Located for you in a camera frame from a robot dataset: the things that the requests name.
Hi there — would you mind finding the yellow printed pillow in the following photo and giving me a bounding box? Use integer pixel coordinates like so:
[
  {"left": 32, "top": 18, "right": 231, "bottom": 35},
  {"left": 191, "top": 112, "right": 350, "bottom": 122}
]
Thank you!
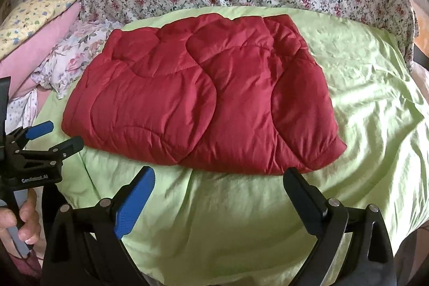
[{"left": 0, "top": 0, "right": 89, "bottom": 60}]

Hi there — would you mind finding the light green bedsheet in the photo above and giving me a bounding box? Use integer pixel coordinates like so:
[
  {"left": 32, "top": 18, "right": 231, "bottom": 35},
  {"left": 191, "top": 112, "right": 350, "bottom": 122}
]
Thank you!
[{"left": 25, "top": 6, "right": 429, "bottom": 286}]

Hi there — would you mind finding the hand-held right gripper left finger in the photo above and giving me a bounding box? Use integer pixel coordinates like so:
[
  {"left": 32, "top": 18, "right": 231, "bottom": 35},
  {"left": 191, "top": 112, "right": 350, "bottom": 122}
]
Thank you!
[{"left": 40, "top": 166, "right": 156, "bottom": 286}]

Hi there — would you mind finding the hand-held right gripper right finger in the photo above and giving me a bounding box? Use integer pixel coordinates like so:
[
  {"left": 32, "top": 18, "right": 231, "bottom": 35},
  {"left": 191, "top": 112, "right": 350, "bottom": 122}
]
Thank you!
[{"left": 282, "top": 167, "right": 398, "bottom": 286}]

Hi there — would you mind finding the pink pillow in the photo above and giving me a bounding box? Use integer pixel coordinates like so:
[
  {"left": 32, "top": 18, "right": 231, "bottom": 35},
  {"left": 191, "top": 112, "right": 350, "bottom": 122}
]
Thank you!
[{"left": 0, "top": 1, "right": 83, "bottom": 99}]

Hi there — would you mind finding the person's left hand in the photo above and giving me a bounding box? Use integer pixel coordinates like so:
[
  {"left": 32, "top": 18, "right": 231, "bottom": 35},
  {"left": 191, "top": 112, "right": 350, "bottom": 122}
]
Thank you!
[{"left": 0, "top": 187, "right": 42, "bottom": 261}]

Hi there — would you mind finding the red quilted blanket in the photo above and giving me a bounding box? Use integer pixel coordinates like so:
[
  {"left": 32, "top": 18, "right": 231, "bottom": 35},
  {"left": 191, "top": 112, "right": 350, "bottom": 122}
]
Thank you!
[{"left": 61, "top": 13, "right": 347, "bottom": 177}]

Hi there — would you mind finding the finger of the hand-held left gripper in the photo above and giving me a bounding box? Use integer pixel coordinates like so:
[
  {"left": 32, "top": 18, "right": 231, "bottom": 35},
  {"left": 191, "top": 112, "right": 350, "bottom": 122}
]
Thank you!
[
  {"left": 8, "top": 120, "right": 55, "bottom": 153},
  {"left": 20, "top": 136, "right": 84, "bottom": 169}
]

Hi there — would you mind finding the pale floral pillow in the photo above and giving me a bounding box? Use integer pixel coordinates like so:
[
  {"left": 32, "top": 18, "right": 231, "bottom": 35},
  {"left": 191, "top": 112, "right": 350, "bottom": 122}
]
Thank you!
[{"left": 30, "top": 20, "right": 121, "bottom": 101}]

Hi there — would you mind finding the white dotted cloth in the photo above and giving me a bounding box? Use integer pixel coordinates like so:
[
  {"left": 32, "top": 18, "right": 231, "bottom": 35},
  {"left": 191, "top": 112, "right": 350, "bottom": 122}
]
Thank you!
[{"left": 7, "top": 88, "right": 39, "bottom": 136}]

